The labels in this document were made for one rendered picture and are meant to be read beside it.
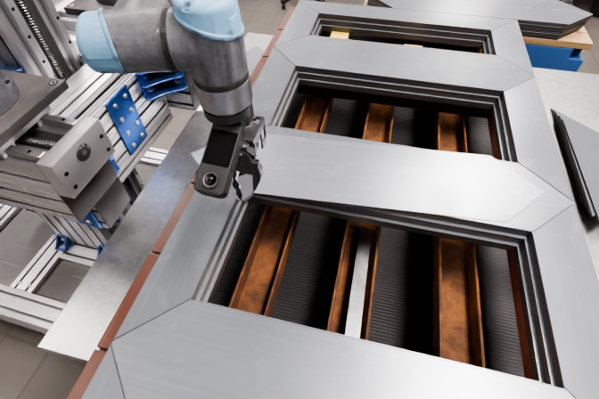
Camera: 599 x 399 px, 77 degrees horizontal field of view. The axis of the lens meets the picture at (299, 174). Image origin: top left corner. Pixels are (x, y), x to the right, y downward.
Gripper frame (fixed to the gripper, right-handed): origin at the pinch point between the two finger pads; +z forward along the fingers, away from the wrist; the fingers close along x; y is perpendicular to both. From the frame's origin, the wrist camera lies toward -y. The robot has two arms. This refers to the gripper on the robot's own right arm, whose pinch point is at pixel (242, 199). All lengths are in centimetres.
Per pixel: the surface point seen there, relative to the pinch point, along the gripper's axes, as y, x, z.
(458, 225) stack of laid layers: 8.2, -40.1, 8.3
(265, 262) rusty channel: 1.2, -1.7, 24.7
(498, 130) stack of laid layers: 41, -52, 10
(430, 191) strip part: 14.3, -34.4, 6.4
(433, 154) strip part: 25.1, -35.2, 6.5
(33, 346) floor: -16, 90, 92
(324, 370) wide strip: -23.1, -19.4, 6.1
